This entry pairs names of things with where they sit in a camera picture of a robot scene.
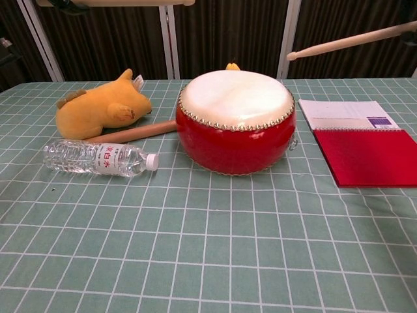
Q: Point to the spiral notebook red cover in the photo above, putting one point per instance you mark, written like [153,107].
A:
[368,159]

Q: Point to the red drum white skin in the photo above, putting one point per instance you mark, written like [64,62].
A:
[234,143]

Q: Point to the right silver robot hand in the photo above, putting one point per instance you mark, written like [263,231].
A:
[411,37]

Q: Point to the green gridded cutting mat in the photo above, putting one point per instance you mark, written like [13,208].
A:
[208,247]

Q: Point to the small yellow duck toy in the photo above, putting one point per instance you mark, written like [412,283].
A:
[233,66]

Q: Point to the clear plastic water bottle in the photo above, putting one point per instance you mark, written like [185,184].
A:
[81,156]

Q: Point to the thick brown wooden rod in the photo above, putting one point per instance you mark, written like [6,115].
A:
[140,131]

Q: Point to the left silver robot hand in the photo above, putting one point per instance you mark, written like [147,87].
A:
[78,7]

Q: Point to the white partition frame post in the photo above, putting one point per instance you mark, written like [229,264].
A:
[42,42]
[290,32]
[169,42]

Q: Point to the yellow plush animal toy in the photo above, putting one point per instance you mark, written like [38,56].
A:
[97,107]

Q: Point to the light wooden drumstick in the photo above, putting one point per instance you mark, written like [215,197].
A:
[130,2]
[345,40]

